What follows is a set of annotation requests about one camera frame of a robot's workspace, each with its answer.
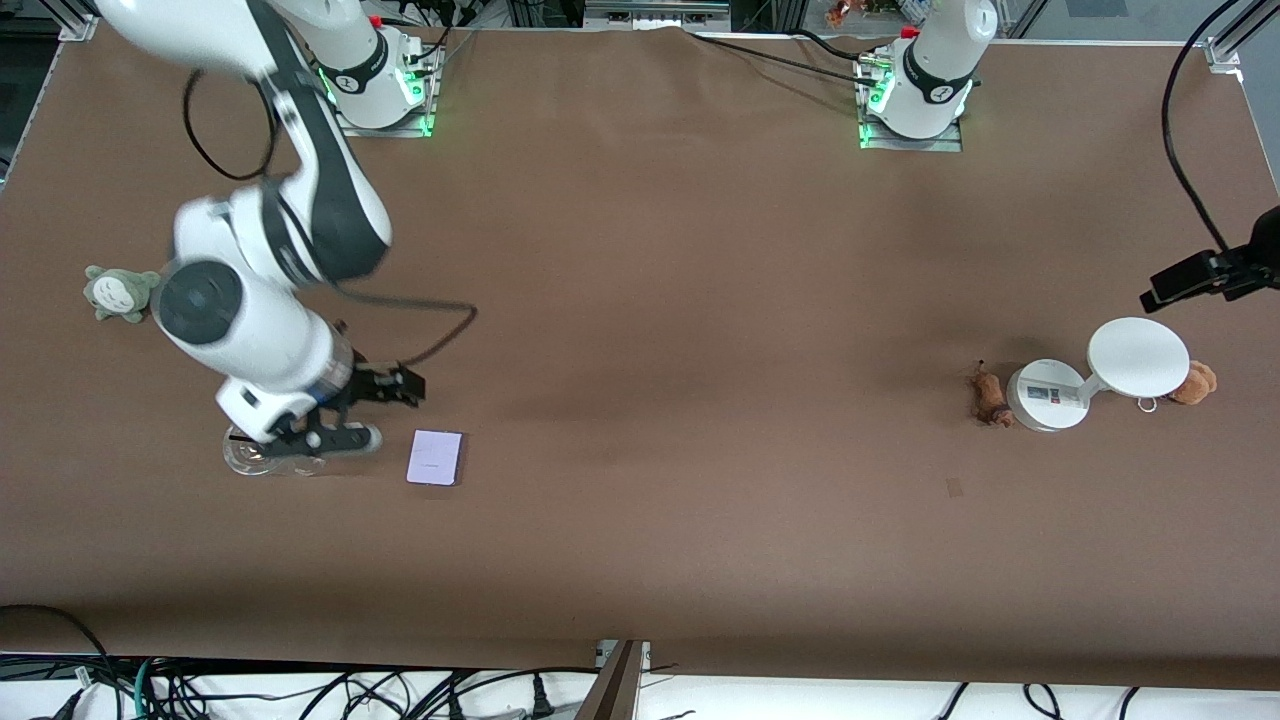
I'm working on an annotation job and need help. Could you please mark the lilac square card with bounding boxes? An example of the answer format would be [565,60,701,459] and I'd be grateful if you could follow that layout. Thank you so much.
[406,430,464,487]

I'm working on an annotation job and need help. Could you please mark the brown lion statue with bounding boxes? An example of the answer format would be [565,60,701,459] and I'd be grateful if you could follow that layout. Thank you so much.
[968,360,1015,429]

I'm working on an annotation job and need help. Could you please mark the white round desk lamp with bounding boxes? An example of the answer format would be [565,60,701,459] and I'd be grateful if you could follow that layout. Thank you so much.
[1006,317,1191,433]

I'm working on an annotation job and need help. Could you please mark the clear plastic cup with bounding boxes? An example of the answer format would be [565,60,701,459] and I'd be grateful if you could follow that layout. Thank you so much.
[222,430,328,478]

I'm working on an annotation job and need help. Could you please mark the grey plush Totoro toy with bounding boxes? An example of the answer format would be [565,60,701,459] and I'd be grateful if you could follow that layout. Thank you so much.
[83,264,162,324]

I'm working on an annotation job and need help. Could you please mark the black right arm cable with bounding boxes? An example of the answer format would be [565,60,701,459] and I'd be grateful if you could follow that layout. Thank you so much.
[183,70,478,366]

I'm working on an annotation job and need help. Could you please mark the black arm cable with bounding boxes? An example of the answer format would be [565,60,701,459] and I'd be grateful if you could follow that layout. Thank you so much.
[183,70,478,366]
[1160,0,1241,256]

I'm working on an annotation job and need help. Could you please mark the brown plush bear keychain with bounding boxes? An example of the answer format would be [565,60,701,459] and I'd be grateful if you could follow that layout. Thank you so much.
[1168,361,1218,406]

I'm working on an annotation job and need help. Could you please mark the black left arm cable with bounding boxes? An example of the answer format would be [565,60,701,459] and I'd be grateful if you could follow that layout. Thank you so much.
[1160,0,1241,256]

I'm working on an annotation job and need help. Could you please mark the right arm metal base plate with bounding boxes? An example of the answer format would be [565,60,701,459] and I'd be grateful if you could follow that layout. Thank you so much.
[335,45,441,138]

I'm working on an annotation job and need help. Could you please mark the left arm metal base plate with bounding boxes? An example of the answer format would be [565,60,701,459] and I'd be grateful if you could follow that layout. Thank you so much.
[858,55,963,153]

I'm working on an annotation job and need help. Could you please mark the metal table frame post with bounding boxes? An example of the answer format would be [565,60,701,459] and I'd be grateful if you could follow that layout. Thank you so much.
[575,640,651,720]

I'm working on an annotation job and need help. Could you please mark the thick black floor cable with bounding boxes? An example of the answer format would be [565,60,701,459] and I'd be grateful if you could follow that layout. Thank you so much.
[0,605,121,720]

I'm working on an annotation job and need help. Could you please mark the aluminium frame bar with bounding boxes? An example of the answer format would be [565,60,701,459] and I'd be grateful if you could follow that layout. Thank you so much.
[583,0,733,28]

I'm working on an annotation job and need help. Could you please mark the long black table cable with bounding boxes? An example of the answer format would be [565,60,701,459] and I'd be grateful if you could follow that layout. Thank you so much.
[685,30,886,79]

